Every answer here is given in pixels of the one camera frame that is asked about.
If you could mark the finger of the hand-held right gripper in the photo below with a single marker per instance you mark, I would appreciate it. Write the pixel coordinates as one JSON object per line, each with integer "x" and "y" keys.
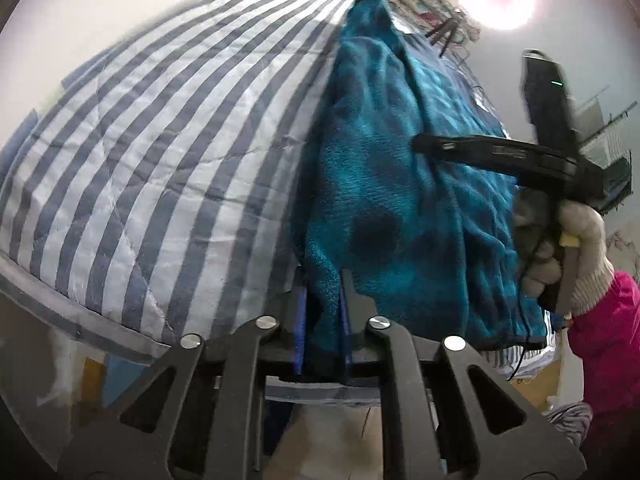
{"x": 450, "y": 147}

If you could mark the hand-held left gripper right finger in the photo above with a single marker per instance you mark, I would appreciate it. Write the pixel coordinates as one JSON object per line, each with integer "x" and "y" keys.
{"x": 345, "y": 332}

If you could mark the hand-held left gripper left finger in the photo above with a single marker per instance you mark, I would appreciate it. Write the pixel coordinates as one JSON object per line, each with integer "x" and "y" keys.
{"x": 300, "y": 332}

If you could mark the teal fleece jacket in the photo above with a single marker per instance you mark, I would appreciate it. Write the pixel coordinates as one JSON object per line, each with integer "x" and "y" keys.
{"x": 390, "y": 185}

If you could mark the person's right hand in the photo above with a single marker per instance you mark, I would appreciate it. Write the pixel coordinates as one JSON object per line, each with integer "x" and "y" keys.
{"x": 587, "y": 245}

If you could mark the black tripod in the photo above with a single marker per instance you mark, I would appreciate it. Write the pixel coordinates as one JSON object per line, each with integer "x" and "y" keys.
{"x": 446, "y": 34}

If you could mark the blue white striped quilt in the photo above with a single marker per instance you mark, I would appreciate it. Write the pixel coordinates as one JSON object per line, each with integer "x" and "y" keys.
{"x": 150, "y": 160}

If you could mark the grey striped cloth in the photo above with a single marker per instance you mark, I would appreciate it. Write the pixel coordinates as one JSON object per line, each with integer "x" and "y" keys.
{"x": 570, "y": 420}

